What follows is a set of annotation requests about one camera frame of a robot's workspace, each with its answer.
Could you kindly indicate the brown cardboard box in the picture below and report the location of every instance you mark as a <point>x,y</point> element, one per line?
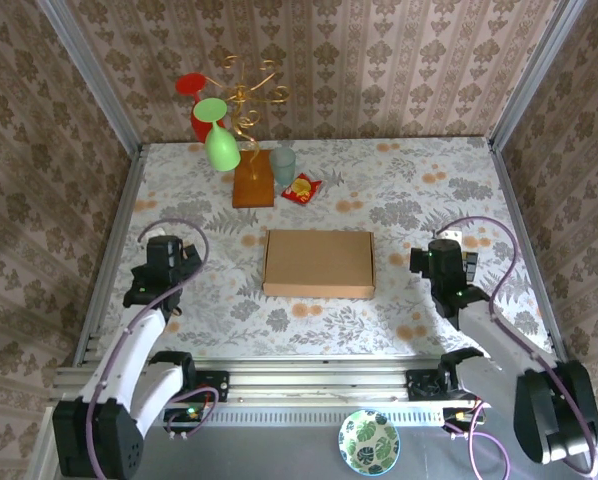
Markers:
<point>319,262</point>

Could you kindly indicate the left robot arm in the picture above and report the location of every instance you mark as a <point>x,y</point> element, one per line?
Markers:
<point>119,360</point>

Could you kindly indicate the green wine glass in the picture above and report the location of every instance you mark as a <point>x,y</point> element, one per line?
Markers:
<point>220,147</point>

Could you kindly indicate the floral tablecloth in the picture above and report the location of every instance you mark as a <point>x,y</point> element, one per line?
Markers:
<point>329,325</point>

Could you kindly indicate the frosted plastic tumbler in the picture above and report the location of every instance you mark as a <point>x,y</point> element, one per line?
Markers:
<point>283,167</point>

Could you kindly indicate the red snack packet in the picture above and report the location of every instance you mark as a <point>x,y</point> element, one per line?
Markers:
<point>301,188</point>

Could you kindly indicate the small black controller board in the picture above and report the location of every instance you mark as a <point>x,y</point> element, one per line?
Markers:
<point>460,415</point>
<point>184,415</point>

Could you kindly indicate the red wine glass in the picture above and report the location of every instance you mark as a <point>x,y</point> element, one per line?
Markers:
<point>191,84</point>

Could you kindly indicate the leaf pattern bowl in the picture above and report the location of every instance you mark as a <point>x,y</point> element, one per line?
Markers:
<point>369,442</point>

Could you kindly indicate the grey metal shelf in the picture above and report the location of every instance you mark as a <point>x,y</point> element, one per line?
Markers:
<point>254,452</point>

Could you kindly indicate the aluminium side rail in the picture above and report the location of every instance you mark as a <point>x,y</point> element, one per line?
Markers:
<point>526,225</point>
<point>109,225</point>

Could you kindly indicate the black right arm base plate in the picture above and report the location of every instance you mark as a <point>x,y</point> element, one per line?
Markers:
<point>421,386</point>

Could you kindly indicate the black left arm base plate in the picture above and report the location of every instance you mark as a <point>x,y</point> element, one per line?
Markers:
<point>214,386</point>

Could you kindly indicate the aluminium frame post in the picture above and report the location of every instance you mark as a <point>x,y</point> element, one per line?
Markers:
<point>534,75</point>
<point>89,75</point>

